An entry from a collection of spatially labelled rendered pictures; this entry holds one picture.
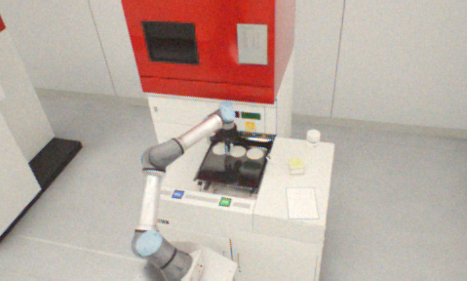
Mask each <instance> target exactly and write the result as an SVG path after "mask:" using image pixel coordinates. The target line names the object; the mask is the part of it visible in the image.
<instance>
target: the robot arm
mask: <svg viewBox="0 0 467 281"><path fill-rule="evenodd" d="M234 118H235V111H233V104H232V103H231V102H229V101H223V102H222V103H220V104H219V109H218V110H217V111H214V112H213V113H211V114H210V115H206V117H205V118H204V119H202V122H200V123H199V124H198V125H197V126H194V127H193V128H192V129H190V130H188V131H186V133H184V134H182V135H180V136H179V137H178V138H171V139H170V140H168V141H164V142H162V143H159V144H157V145H152V146H150V147H148V148H147V149H145V150H144V151H143V153H142V155H141V158H140V161H141V164H142V165H143V168H142V172H143V174H144V181H143V189H142V200H141V208H140V214H139V221H138V226H137V227H136V228H135V233H134V237H133V238H132V240H131V242H130V247H131V250H132V252H133V254H135V255H136V256H137V257H138V258H142V259H146V260H148V261H150V262H152V263H153V265H155V266H157V268H158V269H160V270H161V272H162V273H163V275H164V276H165V279H166V281H181V279H182V278H183V277H185V274H186V273H188V271H189V268H190V267H191V265H192V263H193V257H192V256H190V255H189V254H188V253H185V252H182V251H181V250H178V249H177V248H175V247H174V245H173V244H171V243H170V242H169V241H168V240H166V238H164V237H163V236H162V235H161V234H160V233H159V229H158V227H157V221H158V212H159V200H160V192H161V185H162V178H163V175H165V174H166V172H167V166H169V165H171V164H172V163H173V162H174V161H175V160H176V159H178V157H181V156H182V155H183V154H184V153H185V150H186V149H189V148H190V147H191V146H192V145H194V144H196V143H197V142H198V141H201V140H202V139H203V138H205V137H206V136H208V135H209V134H211V133H213V132H214V131H215V130H217V129H218V128H220V127H221V130H219V131H218V132H217V133H216V134H214V136H213V137H212V138H210V142H211V143H212V144H213V145H216V144H217V142H218V141H222V144H223V146H224V149H225V153H226V154H227V155H229V153H230V152H232V151H233V150H234V149H236V146H233V143H234V142H236V143H237V142H238V141H239V135H238V134H237V125H236V124H235V122H234V120H233V119H234ZM236 135H237V136H236ZM237 138H238V140H237Z"/></svg>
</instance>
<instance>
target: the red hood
mask: <svg viewBox="0 0 467 281"><path fill-rule="evenodd" d="M121 3H122V7H123V13H124V17H125V20H126V24H127V27H128V30H129V37H130V40H131V43H132V47H133V50H134V57H135V61H136V66H137V74H138V77H139V80H140V83H141V87H142V91H143V92H144V93H151V94H159V95H176V96H185V97H193V98H201V99H210V100H233V101H241V102H250V103H254V102H258V103H267V104H274V103H275V101H276V97H277V95H278V92H279V90H280V87H281V83H282V80H283V78H284V75H285V71H286V68H287V66H288V63H289V58H290V56H291V54H292V50H293V40H294V19H295V0H121Z"/></svg>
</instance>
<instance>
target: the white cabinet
mask: <svg viewBox="0 0 467 281"><path fill-rule="evenodd" d="M157 227H158V229H159V233H160V234H161V235H162V236H163V237H164V238H166V240H168V241H179V242H192V243H195V244H202V245H203V246H205V247H206V248H210V249H211V250H213V251H214V252H217V253H218V254H220V255H222V256H225V257H226V258H227V259H229V260H232V261H234V262H236V263H237V264H238V265H237V270H236V272H235V274H234V277H233V281H319V271H320V265H321V258H322V247H323V246H324V244H323V245H320V244H315V243H311V242H306V241H297V240H292V239H289V238H285V237H281V236H272V235H267V234H262V233H258V232H248V231H240V230H235V229H231V228H226V227H217V226H213V225H209V224H205V223H197V222H192V221H184V220H175V219H171V218H167V217H162V216H158V221H157Z"/></svg>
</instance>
